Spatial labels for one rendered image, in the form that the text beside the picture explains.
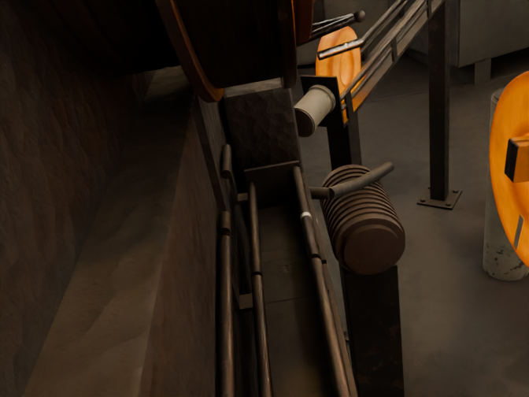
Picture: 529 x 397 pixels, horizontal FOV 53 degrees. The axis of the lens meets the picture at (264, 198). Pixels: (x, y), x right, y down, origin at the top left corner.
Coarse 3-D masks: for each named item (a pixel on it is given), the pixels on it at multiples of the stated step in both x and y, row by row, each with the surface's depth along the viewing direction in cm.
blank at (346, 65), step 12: (324, 36) 98; (336, 36) 97; (348, 36) 101; (324, 48) 97; (324, 60) 97; (336, 60) 98; (348, 60) 105; (360, 60) 108; (324, 72) 97; (336, 72) 99; (348, 72) 106
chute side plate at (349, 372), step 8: (304, 176) 70; (312, 200) 65; (312, 208) 63; (312, 216) 62; (320, 240) 57; (320, 248) 56; (320, 256) 55; (328, 272) 53; (328, 280) 52; (328, 288) 51; (336, 304) 50; (336, 312) 49; (336, 320) 48; (336, 328) 48; (344, 344) 46; (344, 352) 45; (344, 360) 45; (352, 376) 44; (352, 384) 43; (352, 392) 42
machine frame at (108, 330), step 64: (0, 0) 28; (0, 64) 27; (64, 64) 35; (0, 128) 26; (64, 128) 33; (128, 128) 48; (192, 128) 49; (0, 192) 25; (64, 192) 32; (128, 192) 38; (192, 192) 43; (0, 256) 24; (64, 256) 30; (128, 256) 31; (192, 256) 39; (0, 320) 23; (64, 320) 27; (128, 320) 27; (192, 320) 35; (0, 384) 22; (64, 384) 24; (128, 384) 23; (192, 384) 32; (256, 384) 62
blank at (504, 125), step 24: (528, 72) 38; (504, 96) 42; (528, 96) 38; (504, 120) 42; (528, 120) 38; (504, 144) 43; (504, 168) 44; (504, 192) 44; (528, 192) 42; (504, 216) 45; (528, 216) 41; (528, 240) 41; (528, 264) 42
